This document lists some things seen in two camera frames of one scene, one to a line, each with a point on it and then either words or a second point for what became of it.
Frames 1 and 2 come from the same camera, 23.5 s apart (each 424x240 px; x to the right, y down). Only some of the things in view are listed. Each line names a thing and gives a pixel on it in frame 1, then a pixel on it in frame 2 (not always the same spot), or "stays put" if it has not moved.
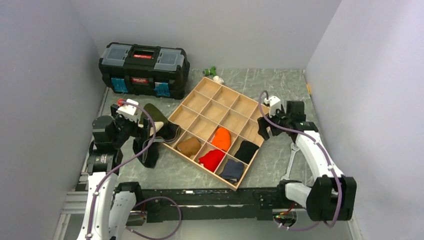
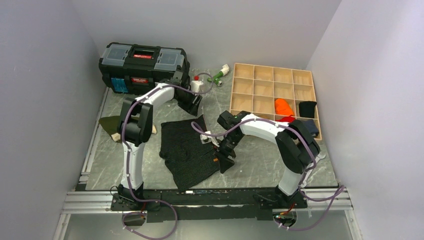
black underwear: [246, 151] to [307, 109]
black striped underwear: [169, 132] to [188, 159]
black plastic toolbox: [144, 70] stays put
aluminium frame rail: [75, 204] stays put
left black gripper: [138, 131] to [195, 107]
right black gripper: [263, 124] to [225, 163]
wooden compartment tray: [219, 132] to [255, 88]
